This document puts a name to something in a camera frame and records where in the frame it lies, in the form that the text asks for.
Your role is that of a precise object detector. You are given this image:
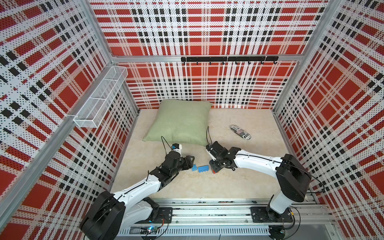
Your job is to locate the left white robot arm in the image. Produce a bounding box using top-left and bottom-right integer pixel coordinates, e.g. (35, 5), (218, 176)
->
(80, 150), (195, 240)

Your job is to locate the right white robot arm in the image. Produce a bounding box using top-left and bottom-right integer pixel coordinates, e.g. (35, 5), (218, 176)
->
(206, 142), (312, 216)

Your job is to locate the light blue 2x4 brick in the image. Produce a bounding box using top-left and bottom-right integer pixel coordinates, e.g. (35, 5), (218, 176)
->
(198, 165), (210, 173)

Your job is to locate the silver remote control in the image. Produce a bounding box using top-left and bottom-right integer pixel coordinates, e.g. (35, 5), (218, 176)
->
(230, 125), (252, 141)

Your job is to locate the green square cushion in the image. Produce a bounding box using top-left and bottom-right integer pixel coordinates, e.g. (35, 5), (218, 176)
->
(143, 99), (212, 146)

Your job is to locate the green circuit board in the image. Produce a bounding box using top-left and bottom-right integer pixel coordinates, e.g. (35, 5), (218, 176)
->
(140, 226), (158, 235)

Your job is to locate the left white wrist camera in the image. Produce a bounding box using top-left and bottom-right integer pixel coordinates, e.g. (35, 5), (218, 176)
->
(171, 144), (182, 154)

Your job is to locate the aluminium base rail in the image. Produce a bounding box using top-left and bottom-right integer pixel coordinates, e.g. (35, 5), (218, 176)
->
(116, 199), (340, 240)

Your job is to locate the white wire mesh basket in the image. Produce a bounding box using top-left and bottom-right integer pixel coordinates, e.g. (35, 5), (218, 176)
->
(74, 66), (128, 129)

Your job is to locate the black wall hook rail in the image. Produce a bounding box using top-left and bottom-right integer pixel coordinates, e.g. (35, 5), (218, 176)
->
(181, 56), (279, 63)

